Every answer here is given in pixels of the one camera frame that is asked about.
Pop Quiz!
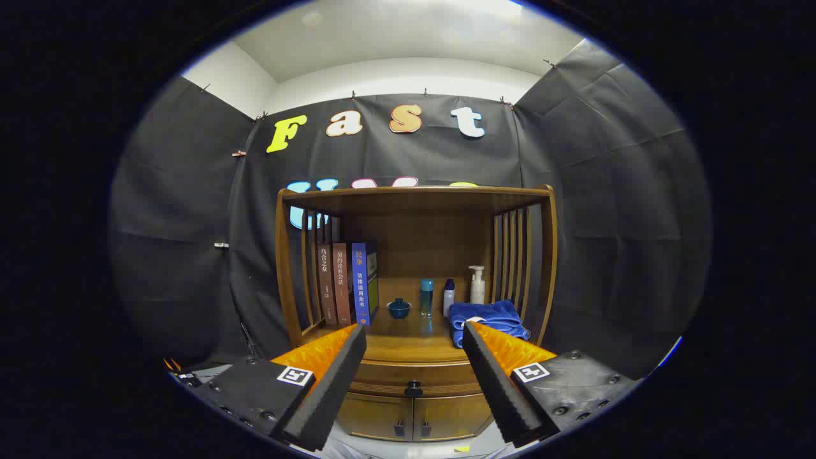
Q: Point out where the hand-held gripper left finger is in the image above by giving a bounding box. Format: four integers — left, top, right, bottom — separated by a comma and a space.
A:
172, 324, 368, 452

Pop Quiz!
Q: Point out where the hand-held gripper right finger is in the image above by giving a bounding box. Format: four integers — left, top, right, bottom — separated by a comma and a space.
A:
462, 321, 641, 448

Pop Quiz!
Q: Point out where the wooden drawer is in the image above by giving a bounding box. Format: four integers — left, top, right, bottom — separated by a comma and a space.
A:
347, 359, 484, 399

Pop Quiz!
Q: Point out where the wooden cabinet door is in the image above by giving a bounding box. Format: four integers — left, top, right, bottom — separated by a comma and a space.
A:
413, 392, 495, 442
336, 392, 415, 442

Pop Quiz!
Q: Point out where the wooden countertop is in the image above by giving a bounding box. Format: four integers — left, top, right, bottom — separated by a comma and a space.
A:
298, 306, 537, 364

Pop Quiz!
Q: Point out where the wooden cabinet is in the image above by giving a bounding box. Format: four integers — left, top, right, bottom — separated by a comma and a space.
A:
275, 185, 558, 442

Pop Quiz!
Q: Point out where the blue folded towel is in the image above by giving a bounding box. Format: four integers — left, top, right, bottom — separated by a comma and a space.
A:
448, 300, 531, 349

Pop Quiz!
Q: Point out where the brown book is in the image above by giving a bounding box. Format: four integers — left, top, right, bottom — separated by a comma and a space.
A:
317, 244, 339, 326
331, 242, 356, 326

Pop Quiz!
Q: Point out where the blue book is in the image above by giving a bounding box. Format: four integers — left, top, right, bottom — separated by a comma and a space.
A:
351, 240, 380, 326

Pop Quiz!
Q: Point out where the black backdrop cloth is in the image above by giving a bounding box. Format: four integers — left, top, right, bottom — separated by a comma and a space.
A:
108, 38, 711, 383

